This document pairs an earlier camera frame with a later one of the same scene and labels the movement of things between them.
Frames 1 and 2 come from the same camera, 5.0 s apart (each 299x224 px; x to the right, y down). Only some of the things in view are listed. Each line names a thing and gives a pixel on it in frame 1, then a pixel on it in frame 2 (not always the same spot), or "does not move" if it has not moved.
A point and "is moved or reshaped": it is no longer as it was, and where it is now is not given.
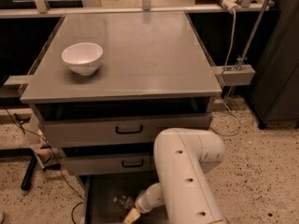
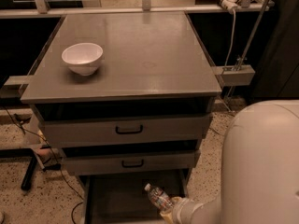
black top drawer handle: (128, 132) does not move
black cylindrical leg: (29, 173) does not move
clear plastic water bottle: (127, 202) is moved or reshaped
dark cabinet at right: (274, 94) does not move
